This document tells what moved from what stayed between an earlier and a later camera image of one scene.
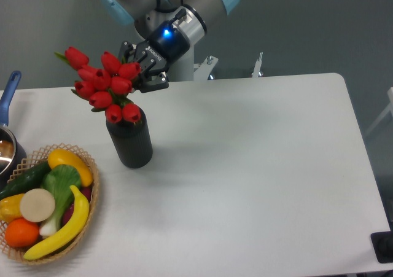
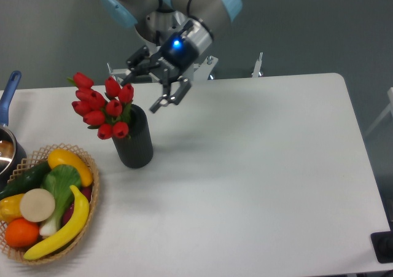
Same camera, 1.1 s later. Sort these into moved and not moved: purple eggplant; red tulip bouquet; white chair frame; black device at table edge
Moved: red tulip bouquet
Not moved: purple eggplant; black device at table edge; white chair frame
